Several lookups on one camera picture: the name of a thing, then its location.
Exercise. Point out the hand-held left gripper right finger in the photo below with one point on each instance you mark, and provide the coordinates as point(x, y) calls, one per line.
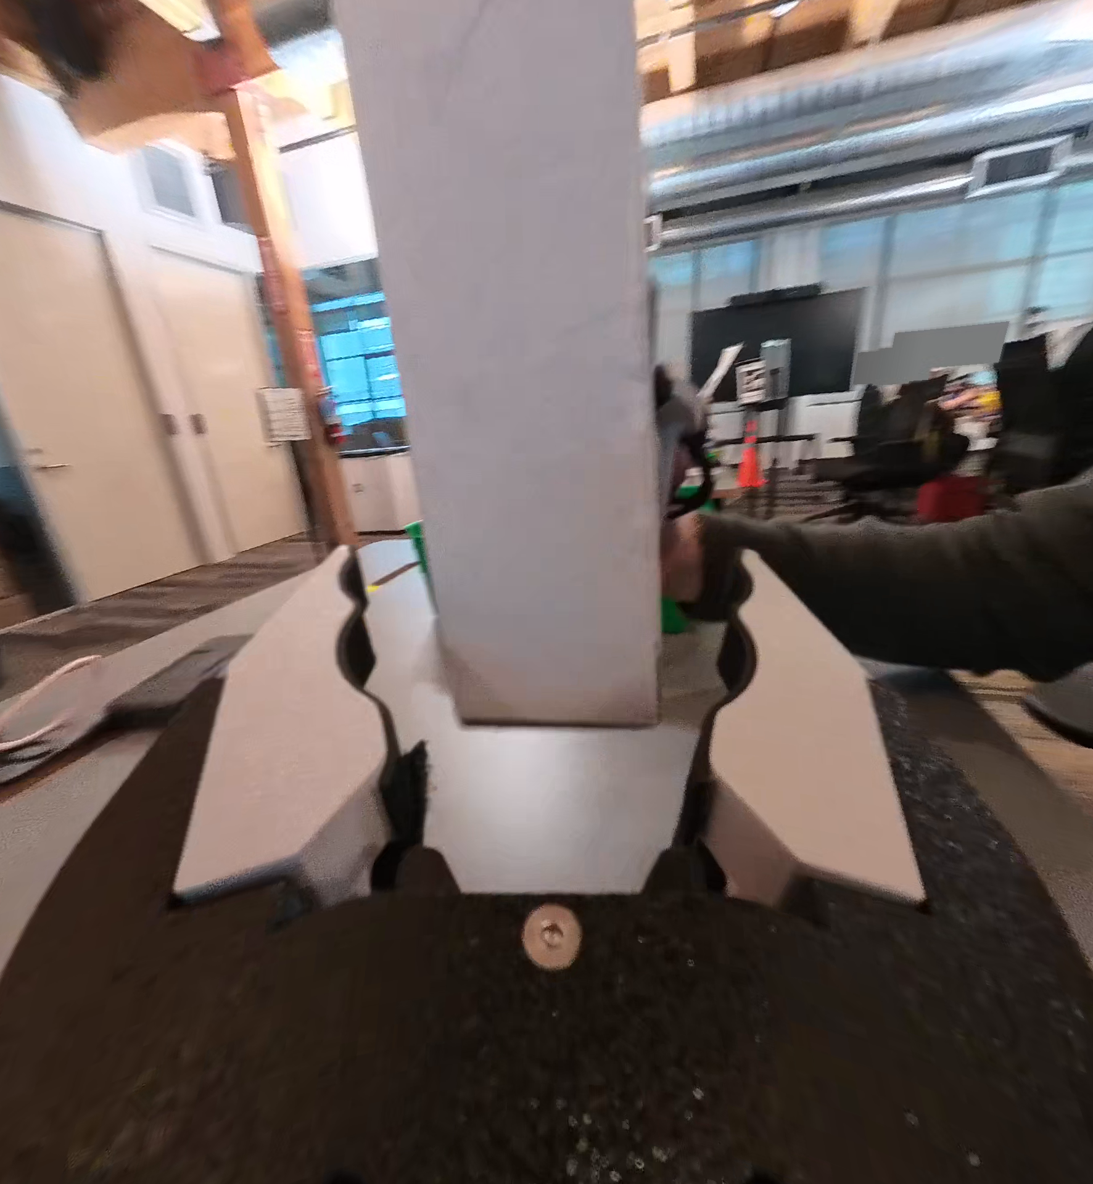
point(805, 748)

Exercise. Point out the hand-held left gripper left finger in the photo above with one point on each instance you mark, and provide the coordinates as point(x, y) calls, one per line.
point(287, 740)

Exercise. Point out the white cardboard mailer box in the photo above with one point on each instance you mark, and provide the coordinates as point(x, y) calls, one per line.
point(509, 370)

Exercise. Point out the green plastic bin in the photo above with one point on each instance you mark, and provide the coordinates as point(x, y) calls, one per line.
point(417, 555)

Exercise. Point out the person's right forearm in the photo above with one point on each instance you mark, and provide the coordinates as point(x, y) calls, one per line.
point(925, 582)

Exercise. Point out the person's right hand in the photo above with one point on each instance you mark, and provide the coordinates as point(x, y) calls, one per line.
point(681, 555)

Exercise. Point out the orange traffic cone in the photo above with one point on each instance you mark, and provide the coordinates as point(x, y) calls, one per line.
point(751, 467)

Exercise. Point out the grey sign stand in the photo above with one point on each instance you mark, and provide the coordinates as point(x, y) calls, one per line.
point(761, 378)

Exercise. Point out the black power adapter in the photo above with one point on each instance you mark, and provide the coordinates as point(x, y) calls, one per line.
point(176, 684)

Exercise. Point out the black office chair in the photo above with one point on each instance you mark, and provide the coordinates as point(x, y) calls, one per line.
point(898, 444)

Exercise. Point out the wooden pillar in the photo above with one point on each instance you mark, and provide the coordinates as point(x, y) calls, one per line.
point(306, 481)

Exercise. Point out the red object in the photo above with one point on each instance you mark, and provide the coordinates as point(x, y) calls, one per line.
point(948, 499)

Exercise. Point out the black chair seat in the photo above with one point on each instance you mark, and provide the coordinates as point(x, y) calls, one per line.
point(1091, 708)

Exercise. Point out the fire extinguisher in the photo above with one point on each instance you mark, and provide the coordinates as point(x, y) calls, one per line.
point(329, 425)

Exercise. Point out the white paper notice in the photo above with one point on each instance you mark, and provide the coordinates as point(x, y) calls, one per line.
point(282, 415)

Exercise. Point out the white door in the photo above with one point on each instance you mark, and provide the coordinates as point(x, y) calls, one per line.
point(232, 415)
point(65, 388)

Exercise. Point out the black wall screen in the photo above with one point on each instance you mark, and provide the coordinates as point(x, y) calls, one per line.
point(787, 341)

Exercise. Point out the silver ceiling duct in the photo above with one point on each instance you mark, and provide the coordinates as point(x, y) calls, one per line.
point(832, 161)

